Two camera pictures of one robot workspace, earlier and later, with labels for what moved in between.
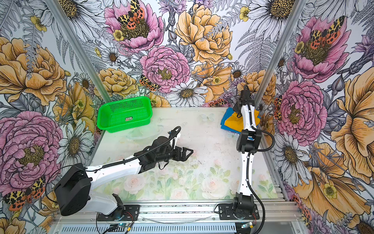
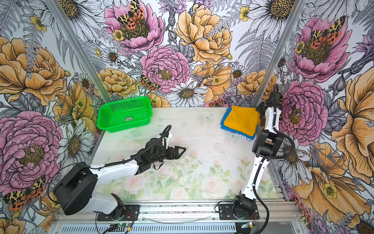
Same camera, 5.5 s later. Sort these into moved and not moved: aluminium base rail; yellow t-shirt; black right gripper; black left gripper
Moved: black right gripper
Not moved: aluminium base rail; yellow t-shirt; black left gripper
